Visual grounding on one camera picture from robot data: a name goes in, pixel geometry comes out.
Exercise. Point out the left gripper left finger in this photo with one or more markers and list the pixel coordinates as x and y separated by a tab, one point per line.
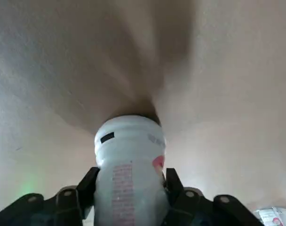
51	212

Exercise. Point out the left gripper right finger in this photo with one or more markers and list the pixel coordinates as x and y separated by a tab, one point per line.
199	212

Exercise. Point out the white drink bottle red label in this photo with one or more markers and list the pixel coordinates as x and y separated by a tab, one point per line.
129	150

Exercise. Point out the clear acrylic shelf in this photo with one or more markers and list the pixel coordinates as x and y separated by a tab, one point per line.
270	216

